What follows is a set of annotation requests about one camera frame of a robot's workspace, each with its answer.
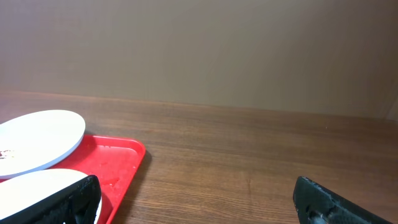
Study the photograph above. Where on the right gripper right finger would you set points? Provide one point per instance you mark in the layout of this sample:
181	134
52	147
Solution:
317	204

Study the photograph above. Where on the red plastic tray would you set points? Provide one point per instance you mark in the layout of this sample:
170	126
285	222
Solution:
113	160

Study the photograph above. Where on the white plate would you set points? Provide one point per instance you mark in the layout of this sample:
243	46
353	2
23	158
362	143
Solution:
39	140
25	190

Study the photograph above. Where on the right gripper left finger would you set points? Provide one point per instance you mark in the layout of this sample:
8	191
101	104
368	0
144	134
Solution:
76	204

